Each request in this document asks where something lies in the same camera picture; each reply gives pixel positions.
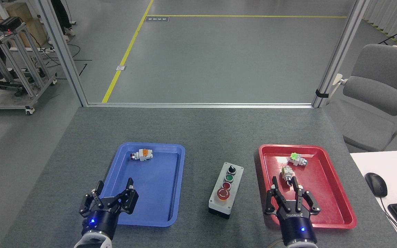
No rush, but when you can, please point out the silver aluminium post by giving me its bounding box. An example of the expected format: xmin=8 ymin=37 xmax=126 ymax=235
xmin=38 ymin=0 xmax=89 ymax=106
xmin=312 ymin=0 xmax=371 ymax=109

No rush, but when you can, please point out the aluminium frame cart on wheels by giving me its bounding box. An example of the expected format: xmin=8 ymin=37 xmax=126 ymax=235
xmin=0 ymin=22 xmax=58 ymax=115

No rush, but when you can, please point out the white curtain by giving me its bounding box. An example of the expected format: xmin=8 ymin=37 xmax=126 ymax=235
xmin=362 ymin=0 xmax=397 ymax=43

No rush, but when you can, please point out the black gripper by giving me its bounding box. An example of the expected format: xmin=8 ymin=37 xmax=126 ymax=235
xmin=265 ymin=176 xmax=322 ymax=247
xmin=79 ymin=178 xmax=139 ymax=240

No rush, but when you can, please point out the grey control box with buttons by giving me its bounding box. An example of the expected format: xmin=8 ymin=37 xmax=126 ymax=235
xmin=208 ymin=162 xmax=244 ymax=219

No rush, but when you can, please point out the silver horizontal frame rail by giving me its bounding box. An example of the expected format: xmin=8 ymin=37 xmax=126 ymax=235
xmin=88 ymin=102 xmax=314 ymax=109

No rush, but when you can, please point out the black selector knob switch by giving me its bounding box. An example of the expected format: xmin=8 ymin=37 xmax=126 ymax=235
xmin=281 ymin=166 xmax=297 ymax=189

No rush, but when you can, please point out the blue plastic tray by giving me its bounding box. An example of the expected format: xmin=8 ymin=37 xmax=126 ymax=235
xmin=93 ymin=142 xmax=186 ymax=228

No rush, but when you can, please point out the brown cardboard box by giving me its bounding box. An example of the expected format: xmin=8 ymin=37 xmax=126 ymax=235
xmin=0 ymin=3 xmax=47 ymax=49

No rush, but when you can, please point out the person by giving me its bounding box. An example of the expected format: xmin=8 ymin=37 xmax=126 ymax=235
xmin=50 ymin=0 xmax=76 ymax=43

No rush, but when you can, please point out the black computer mouse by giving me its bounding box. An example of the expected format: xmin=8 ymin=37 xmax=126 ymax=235
xmin=365 ymin=172 xmax=388 ymax=198

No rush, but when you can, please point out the red push button switch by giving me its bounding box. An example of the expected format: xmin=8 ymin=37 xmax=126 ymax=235
xmin=130 ymin=149 xmax=153 ymax=162

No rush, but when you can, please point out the grey office chair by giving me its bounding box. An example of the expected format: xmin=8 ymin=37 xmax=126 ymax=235
xmin=324 ymin=44 xmax=397 ymax=152

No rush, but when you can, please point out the red plastic tray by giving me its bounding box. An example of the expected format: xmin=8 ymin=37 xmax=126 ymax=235
xmin=258 ymin=144 xmax=357 ymax=229

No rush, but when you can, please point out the green push button switch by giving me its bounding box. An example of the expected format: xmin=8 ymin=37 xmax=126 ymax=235
xmin=287 ymin=153 xmax=308 ymax=167

